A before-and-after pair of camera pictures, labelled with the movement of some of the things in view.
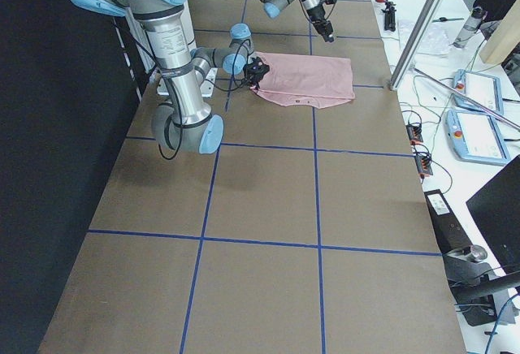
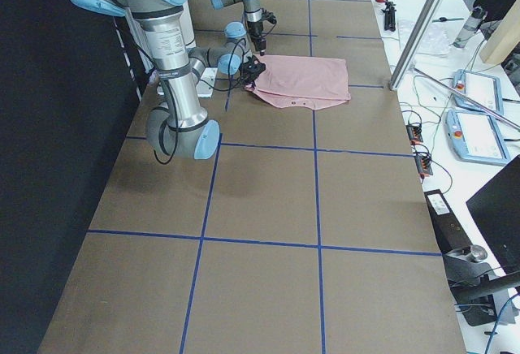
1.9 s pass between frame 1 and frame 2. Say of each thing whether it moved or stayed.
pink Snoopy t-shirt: stayed
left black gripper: moved
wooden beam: stayed
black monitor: stayed
